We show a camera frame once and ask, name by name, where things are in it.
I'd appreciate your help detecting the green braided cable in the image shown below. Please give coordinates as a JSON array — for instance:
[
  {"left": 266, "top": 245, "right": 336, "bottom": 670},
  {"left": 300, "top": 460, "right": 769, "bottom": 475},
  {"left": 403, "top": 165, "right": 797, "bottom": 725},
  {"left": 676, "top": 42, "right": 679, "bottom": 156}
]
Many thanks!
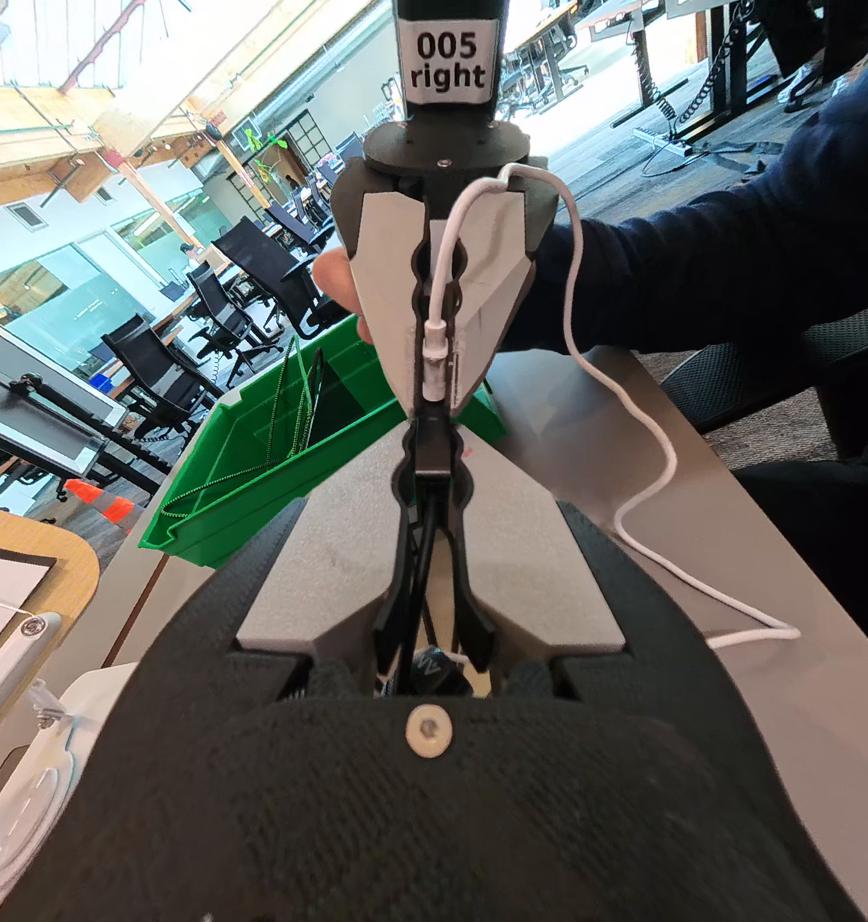
[{"left": 160, "top": 339, "right": 321, "bottom": 521}]

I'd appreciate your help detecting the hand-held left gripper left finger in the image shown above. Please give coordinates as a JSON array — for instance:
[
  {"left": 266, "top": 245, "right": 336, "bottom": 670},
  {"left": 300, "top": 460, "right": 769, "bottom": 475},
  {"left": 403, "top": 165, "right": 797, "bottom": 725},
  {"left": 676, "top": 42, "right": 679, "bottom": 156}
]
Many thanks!
[{"left": 235, "top": 425, "right": 416, "bottom": 681}]

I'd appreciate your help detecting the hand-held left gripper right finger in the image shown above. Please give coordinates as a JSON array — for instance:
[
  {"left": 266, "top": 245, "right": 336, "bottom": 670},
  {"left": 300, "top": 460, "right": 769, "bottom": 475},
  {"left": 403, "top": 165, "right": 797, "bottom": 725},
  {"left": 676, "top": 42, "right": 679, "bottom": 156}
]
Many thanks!
[{"left": 450, "top": 425, "right": 625, "bottom": 674}]

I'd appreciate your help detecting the green plastic bin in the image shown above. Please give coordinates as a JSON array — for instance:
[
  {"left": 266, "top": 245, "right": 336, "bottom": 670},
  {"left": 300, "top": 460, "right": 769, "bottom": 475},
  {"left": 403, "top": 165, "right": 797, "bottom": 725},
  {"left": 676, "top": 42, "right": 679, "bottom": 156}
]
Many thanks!
[{"left": 138, "top": 313, "right": 508, "bottom": 570}]

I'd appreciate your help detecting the black mesh chair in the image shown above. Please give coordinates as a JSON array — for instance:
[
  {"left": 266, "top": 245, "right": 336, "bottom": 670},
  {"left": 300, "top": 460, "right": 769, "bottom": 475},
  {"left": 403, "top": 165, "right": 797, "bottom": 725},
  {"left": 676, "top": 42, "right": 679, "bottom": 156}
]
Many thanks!
[{"left": 660, "top": 299, "right": 868, "bottom": 463}]

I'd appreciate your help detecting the person's right hand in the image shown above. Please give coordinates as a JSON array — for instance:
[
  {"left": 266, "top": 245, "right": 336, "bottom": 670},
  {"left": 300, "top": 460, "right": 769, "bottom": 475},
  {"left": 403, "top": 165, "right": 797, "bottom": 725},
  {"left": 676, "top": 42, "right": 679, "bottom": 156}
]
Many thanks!
[{"left": 311, "top": 247, "right": 375, "bottom": 347}]

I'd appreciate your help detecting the black office chair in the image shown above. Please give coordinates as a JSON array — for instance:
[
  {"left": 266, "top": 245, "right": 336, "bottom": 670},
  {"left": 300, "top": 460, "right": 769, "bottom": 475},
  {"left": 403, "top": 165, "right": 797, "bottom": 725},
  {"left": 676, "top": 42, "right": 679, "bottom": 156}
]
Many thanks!
[
  {"left": 185, "top": 263, "right": 285, "bottom": 377},
  {"left": 210, "top": 216, "right": 342, "bottom": 341},
  {"left": 102, "top": 313, "right": 223, "bottom": 442}
]

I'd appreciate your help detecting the orange traffic cone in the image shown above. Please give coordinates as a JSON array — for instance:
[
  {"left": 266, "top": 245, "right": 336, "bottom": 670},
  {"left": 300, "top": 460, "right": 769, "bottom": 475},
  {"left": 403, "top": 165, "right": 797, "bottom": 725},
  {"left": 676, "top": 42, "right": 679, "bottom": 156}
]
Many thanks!
[{"left": 62, "top": 479, "right": 147, "bottom": 535}]

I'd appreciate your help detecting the printed instruction sheet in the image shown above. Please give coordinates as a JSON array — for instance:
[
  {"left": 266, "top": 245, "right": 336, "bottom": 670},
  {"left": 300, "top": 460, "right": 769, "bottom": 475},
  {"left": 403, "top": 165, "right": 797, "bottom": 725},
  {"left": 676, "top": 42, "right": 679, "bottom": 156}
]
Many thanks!
[{"left": 0, "top": 544, "right": 60, "bottom": 672}]

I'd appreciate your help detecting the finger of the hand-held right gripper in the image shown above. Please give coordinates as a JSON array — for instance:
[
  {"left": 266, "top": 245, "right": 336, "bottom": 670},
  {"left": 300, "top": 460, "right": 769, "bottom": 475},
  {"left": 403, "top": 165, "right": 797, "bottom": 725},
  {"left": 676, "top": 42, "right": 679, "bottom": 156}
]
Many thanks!
[
  {"left": 346, "top": 192, "right": 431, "bottom": 420},
  {"left": 428, "top": 192, "right": 540, "bottom": 420}
]

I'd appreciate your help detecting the black usb hub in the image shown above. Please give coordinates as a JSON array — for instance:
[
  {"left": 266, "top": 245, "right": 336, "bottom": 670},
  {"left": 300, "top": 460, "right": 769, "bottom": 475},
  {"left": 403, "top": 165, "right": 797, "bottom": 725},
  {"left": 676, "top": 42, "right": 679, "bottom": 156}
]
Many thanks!
[{"left": 394, "top": 407, "right": 472, "bottom": 698}]

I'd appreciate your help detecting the white power strip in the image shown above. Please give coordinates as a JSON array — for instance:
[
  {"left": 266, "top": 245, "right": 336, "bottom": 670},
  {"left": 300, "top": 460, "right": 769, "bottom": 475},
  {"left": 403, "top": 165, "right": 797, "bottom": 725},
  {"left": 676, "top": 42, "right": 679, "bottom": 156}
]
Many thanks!
[{"left": 632, "top": 126, "right": 696, "bottom": 157}]

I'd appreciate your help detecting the person's dark clothed body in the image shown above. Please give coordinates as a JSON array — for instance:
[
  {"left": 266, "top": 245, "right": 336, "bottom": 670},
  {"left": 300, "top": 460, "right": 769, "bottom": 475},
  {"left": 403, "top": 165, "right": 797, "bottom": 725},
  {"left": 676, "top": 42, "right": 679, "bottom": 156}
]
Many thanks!
[{"left": 733, "top": 432, "right": 868, "bottom": 653}]

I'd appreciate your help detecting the person's right forearm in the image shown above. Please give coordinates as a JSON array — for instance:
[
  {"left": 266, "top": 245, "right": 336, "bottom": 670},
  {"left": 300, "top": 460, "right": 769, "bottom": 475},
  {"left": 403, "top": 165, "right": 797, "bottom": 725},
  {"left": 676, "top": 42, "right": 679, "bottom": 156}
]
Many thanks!
[{"left": 495, "top": 94, "right": 868, "bottom": 355}]

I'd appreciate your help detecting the white usb cable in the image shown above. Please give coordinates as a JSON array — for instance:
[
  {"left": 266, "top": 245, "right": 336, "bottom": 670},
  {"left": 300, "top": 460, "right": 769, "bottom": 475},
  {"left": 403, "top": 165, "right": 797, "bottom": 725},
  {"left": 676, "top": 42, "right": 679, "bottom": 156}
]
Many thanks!
[{"left": 421, "top": 163, "right": 802, "bottom": 649}]

